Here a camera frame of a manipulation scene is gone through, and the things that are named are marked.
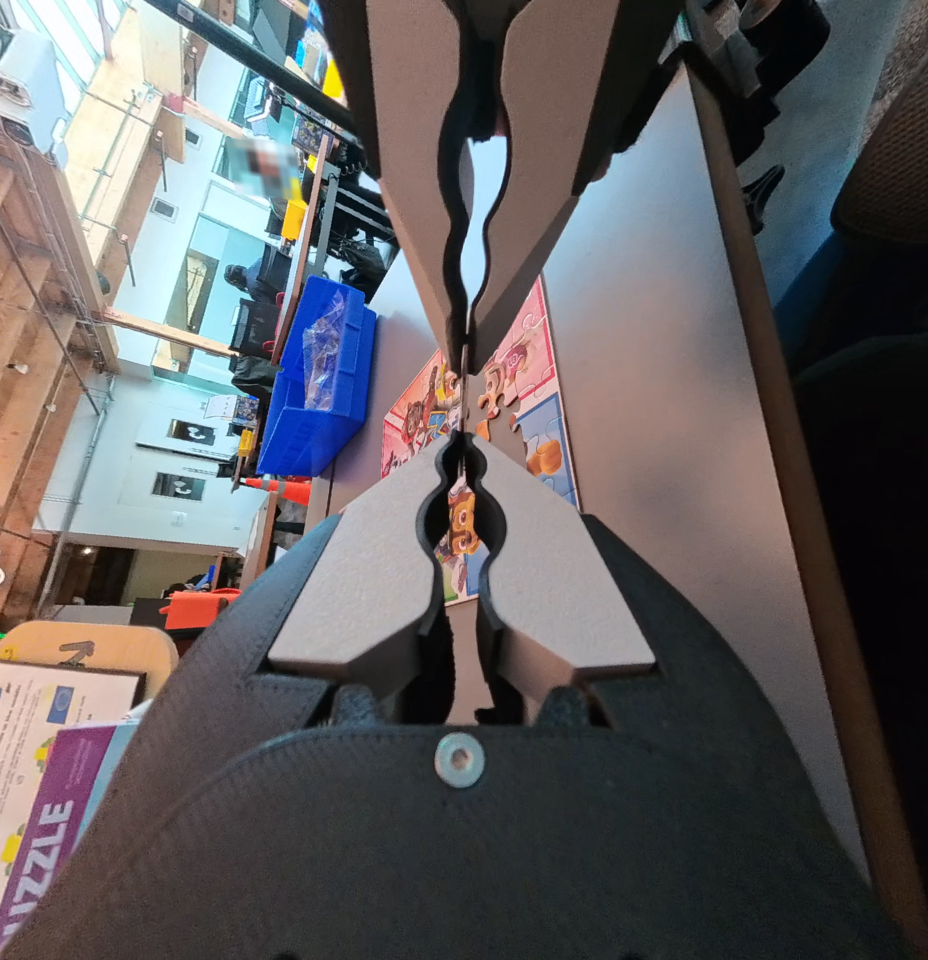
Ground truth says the clear plastic bag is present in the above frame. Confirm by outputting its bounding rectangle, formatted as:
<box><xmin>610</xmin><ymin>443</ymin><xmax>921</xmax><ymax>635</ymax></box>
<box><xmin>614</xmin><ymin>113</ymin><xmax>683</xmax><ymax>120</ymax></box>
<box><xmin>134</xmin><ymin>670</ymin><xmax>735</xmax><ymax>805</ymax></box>
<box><xmin>302</xmin><ymin>292</ymin><xmax>360</xmax><ymax>411</ymax></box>

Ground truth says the blue storage bin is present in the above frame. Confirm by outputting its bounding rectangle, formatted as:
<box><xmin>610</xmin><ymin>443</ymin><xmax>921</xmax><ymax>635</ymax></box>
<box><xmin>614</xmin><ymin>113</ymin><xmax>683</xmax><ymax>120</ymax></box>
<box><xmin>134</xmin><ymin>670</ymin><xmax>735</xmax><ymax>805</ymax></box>
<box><xmin>255</xmin><ymin>275</ymin><xmax>378</xmax><ymax>479</ymax></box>

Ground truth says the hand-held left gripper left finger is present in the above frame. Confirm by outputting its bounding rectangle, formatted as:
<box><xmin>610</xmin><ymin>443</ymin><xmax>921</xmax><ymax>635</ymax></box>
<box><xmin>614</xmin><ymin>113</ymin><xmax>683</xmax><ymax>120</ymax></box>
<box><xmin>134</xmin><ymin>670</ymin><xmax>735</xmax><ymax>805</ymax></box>
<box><xmin>267</xmin><ymin>433</ymin><xmax>465</xmax><ymax>725</ymax></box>

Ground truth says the partly assembled cartoon jigsaw puzzle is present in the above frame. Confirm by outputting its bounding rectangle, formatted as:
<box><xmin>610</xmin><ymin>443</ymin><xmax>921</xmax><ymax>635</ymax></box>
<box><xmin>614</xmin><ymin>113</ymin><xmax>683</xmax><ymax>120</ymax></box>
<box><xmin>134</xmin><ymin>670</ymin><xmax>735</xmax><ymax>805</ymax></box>
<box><xmin>380</xmin><ymin>273</ymin><xmax>582</xmax><ymax>609</ymax></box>

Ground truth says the black frame desk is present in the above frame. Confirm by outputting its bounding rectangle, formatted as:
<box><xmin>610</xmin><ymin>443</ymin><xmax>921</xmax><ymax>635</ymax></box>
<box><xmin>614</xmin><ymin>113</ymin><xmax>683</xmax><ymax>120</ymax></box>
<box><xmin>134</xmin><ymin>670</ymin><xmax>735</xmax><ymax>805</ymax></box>
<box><xmin>145</xmin><ymin>0</ymin><xmax>363</xmax><ymax>136</ymax></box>

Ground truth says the orange traffic cone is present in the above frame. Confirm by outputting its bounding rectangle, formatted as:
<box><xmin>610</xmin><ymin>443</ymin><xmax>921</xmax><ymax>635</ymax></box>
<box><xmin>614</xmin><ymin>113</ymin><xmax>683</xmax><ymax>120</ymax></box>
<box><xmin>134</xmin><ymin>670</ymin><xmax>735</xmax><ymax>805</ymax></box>
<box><xmin>242</xmin><ymin>474</ymin><xmax>315</xmax><ymax>509</ymax></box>

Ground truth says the white ceiling device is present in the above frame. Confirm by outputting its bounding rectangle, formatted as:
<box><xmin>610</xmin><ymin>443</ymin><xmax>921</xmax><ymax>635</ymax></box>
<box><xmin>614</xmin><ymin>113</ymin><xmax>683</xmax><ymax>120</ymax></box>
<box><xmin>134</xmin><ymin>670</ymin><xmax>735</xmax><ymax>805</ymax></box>
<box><xmin>0</xmin><ymin>30</ymin><xmax>69</xmax><ymax>162</ymax></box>

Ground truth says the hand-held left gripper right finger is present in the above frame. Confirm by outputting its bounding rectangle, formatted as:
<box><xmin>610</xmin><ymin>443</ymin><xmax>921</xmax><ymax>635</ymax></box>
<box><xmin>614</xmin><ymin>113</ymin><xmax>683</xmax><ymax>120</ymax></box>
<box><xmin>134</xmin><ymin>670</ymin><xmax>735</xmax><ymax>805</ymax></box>
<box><xmin>467</xmin><ymin>435</ymin><xmax>658</xmax><ymax>725</ymax></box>

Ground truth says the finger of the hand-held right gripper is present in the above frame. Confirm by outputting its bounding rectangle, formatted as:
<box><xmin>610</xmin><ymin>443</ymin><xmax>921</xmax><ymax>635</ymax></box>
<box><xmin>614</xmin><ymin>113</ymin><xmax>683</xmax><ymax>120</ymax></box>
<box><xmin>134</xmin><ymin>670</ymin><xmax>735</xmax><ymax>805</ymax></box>
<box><xmin>365</xmin><ymin>0</ymin><xmax>476</xmax><ymax>372</ymax></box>
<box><xmin>467</xmin><ymin>0</ymin><xmax>687</xmax><ymax>378</ymax></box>

